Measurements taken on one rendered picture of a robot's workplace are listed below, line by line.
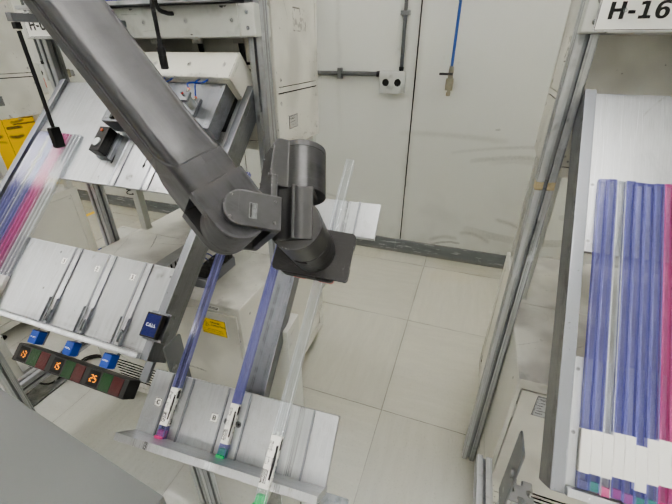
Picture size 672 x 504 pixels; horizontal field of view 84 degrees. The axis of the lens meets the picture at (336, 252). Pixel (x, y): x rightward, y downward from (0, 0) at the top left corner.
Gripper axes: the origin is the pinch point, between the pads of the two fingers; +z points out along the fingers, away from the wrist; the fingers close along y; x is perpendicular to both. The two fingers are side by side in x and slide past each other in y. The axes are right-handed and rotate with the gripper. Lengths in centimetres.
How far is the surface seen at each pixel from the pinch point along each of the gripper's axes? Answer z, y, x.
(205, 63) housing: 17, 46, -49
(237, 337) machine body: 56, 33, 15
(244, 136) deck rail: 26, 34, -35
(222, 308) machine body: 50, 38, 8
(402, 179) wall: 170, -1, -101
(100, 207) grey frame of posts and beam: 61, 101, -18
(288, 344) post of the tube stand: 17.5, 7.2, 13.0
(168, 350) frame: 18.3, 31.7, 19.6
